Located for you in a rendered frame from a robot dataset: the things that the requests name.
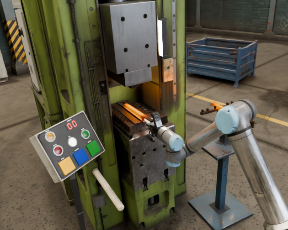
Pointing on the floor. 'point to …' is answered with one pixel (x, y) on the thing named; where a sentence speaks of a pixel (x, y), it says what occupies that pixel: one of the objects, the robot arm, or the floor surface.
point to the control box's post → (77, 201)
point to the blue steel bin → (221, 58)
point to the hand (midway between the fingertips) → (146, 118)
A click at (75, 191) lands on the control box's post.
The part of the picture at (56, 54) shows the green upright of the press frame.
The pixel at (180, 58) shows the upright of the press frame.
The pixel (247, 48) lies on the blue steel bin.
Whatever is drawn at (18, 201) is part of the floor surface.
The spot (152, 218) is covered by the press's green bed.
